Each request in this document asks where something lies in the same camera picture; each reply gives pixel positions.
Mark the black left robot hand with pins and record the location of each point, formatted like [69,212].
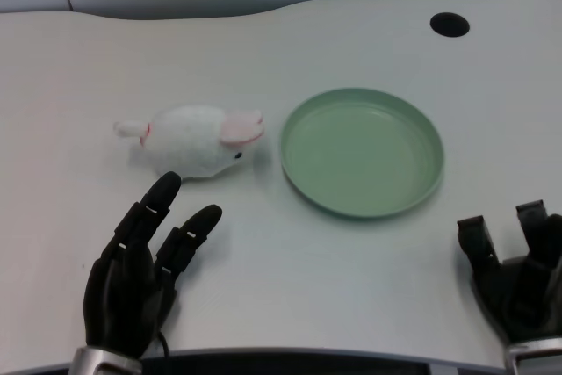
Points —
[125,269]

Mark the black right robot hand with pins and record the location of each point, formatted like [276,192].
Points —
[522,287]

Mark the white rabbit doll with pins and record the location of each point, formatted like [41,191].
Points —
[193,142]

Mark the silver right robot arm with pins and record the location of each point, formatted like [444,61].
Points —
[533,356]

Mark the green round plate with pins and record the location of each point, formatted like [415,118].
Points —
[362,154]

